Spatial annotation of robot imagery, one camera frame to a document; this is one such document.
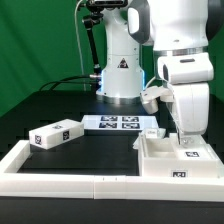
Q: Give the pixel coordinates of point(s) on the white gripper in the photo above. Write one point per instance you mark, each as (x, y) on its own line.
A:
(186, 77)

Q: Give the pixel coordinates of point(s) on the white cabinet body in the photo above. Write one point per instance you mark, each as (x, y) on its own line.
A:
(156, 158)

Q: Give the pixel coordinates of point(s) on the white small door panel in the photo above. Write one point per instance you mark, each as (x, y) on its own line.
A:
(154, 133)

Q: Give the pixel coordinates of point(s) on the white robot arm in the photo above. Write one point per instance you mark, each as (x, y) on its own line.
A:
(158, 49)

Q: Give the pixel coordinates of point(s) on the white flat panel four tags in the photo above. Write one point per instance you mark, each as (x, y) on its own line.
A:
(115, 122)

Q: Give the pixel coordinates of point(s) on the white closed box with tags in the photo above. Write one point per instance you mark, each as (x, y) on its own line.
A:
(55, 134)

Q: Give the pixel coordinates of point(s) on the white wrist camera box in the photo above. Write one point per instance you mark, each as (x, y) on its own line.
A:
(150, 95)

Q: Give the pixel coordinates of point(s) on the black articulated camera mount arm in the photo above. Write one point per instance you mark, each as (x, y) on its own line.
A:
(89, 23)

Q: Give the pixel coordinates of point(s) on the white U-shaped frame fence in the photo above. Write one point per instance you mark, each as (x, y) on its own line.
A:
(15, 183)

